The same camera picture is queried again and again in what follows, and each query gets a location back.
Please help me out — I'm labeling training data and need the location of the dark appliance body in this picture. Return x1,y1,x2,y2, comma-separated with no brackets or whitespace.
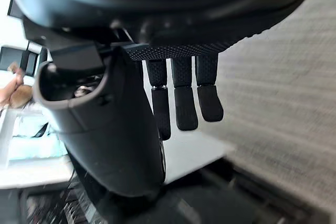
99,165,325,224

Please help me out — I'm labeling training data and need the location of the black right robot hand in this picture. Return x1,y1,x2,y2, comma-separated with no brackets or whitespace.
7,0,316,199

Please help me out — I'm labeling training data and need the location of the white flat panel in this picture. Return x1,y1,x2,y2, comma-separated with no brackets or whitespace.
160,129,236,184

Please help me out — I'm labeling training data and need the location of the black wire rack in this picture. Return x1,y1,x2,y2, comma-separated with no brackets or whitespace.
18,179,111,224

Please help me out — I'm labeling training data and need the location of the person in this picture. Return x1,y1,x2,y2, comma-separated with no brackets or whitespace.
0,61,34,110

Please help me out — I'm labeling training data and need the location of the white desk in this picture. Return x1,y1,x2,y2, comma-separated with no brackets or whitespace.
0,107,79,190

